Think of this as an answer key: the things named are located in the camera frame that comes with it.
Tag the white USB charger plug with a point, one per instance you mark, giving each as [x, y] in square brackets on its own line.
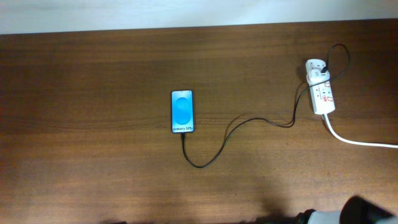
[315, 74]

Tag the blue screen smartphone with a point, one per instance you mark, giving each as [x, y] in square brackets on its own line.
[182, 111]

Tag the white power strip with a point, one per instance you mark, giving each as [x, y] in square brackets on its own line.
[322, 97]

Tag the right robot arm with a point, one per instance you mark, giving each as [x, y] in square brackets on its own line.
[356, 210]

